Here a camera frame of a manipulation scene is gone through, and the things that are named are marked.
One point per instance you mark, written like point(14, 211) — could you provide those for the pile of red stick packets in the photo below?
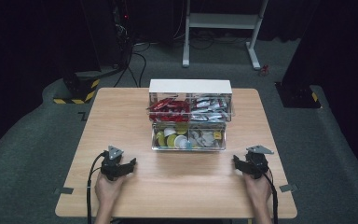
point(169, 109)

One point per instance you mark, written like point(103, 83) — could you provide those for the black stand base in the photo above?
point(297, 96)

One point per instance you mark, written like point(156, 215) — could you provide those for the person's right hand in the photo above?
point(258, 189)

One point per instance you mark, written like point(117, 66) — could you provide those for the white metal stand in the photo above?
point(223, 21)

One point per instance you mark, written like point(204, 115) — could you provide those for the grey tape piece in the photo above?
point(64, 190)
point(288, 188)

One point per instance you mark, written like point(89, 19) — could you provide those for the clear organizer with white lid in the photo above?
point(190, 87)

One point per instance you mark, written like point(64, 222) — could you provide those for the dark equipment rack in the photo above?
point(121, 34)

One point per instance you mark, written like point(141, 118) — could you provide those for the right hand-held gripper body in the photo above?
point(258, 161)

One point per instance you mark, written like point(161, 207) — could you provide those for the small red floor object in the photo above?
point(263, 70)

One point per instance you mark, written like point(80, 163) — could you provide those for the pile of yellow-green capsules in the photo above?
point(171, 139)

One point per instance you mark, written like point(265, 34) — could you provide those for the person's left hand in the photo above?
point(108, 189)

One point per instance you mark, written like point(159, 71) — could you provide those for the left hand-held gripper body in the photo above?
point(111, 163)

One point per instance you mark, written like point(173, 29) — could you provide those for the black stand with striped base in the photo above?
point(79, 87)

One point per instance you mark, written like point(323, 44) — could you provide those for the pile of grey capsules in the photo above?
point(205, 138)

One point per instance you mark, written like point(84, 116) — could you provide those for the pile of silver stick packets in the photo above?
point(209, 109)

